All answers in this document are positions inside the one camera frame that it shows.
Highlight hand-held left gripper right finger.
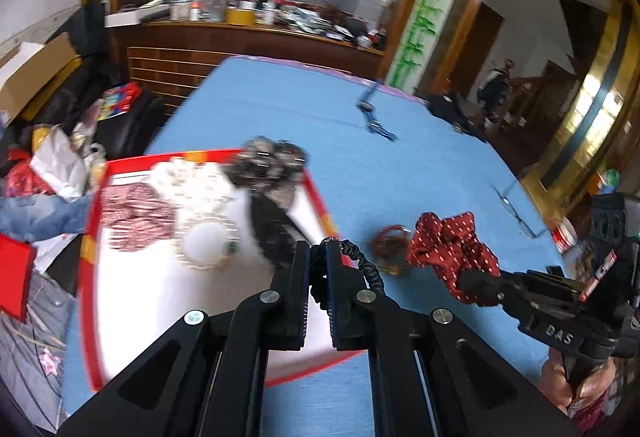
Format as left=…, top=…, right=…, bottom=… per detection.
left=325, top=241, right=581, bottom=437

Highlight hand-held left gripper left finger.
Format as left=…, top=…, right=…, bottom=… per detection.
left=57, top=241, right=311, bottom=437

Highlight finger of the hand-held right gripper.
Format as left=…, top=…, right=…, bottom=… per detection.
left=457, top=267, right=556, bottom=298
left=470, top=289, right=531, bottom=325

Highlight black coil hair tie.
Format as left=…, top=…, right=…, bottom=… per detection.
left=309, top=237, right=386, bottom=305

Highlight red dotted scrunchie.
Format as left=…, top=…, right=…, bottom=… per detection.
left=405, top=212, right=501, bottom=308

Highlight red bead bracelet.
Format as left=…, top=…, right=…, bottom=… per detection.
left=372, top=224, right=416, bottom=277

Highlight black lace scrunchie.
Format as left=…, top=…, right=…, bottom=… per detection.
left=247, top=194, right=301, bottom=268

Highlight pearl bracelet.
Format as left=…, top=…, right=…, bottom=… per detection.
left=172, top=212, right=241, bottom=270

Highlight black sheer scrunchie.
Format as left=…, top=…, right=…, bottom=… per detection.
left=222, top=134, right=308, bottom=208

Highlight red rimmed white tray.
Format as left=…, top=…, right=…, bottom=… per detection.
left=77, top=147, right=366, bottom=393

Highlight white cherry print scrunchie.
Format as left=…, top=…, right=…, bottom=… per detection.
left=150, top=157, right=251, bottom=223

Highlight red white striped scrunchie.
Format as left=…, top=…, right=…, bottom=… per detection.
left=100, top=184, right=177, bottom=252

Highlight person's right hand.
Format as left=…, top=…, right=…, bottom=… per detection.
left=540, top=352, right=618, bottom=435

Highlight red white container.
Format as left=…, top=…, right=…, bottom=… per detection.
left=550, top=217, right=581, bottom=258

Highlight blue framed glasses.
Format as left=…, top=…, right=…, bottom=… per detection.
left=492, top=179, right=551, bottom=240

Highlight black bag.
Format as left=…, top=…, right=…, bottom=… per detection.
left=425, top=92, right=488, bottom=142

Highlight blue tablecloth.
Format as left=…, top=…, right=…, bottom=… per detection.
left=60, top=56, right=568, bottom=437

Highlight wooden stair railing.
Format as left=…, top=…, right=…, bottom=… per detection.
left=510, top=77, right=551, bottom=128

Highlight golden pillar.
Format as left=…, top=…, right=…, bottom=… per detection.
left=522, top=2, right=633, bottom=212

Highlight wooden door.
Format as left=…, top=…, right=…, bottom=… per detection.
left=442, top=2, right=503, bottom=98

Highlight black sofa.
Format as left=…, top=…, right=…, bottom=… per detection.
left=20, top=4, right=166, bottom=162

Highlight wooden counter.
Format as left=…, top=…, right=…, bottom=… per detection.
left=107, top=19, right=386, bottom=118

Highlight colourful printed box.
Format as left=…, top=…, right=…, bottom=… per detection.
left=97, top=82, right=143, bottom=122

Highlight blue jeans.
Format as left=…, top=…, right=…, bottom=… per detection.
left=0, top=194, right=96, bottom=243

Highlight silver plastic bag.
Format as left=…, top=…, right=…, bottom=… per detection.
left=30, top=124, right=93, bottom=202

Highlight grey patterned blanket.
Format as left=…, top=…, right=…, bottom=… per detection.
left=0, top=267, right=81, bottom=433

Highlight red envelope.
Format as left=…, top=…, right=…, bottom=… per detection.
left=0, top=232, right=38, bottom=323

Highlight counter clutter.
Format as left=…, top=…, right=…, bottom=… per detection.
left=105, top=0, right=388, bottom=50

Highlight red plastic bag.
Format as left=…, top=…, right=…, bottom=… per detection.
left=2, top=157, right=51, bottom=200

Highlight cardboard box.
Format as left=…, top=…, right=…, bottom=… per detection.
left=0, top=32, right=83, bottom=122

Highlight bamboo wall poster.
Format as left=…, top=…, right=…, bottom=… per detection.
left=387, top=0, right=473, bottom=90

